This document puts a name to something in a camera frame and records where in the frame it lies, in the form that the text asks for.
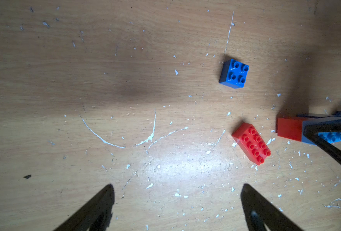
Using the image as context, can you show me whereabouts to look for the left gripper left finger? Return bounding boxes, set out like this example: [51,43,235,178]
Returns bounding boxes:
[55,184,115,231]

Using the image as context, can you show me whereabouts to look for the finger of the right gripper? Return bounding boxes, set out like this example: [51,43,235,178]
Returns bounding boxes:
[304,123,341,165]

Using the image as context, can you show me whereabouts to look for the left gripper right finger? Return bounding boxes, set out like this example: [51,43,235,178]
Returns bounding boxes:
[241,183,301,231]

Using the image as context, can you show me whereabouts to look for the light blue long lego brick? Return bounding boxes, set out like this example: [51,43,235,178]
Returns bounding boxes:
[318,132,341,143]

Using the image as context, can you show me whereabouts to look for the small red lego brick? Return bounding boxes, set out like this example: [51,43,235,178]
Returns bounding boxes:
[276,117,307,141]

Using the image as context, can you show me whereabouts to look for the red long lego brick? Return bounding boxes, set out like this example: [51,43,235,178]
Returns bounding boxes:
[232,122,271,166]

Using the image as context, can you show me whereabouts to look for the small blue lego brick far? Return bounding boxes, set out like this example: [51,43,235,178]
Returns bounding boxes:
[219,59,249,89]

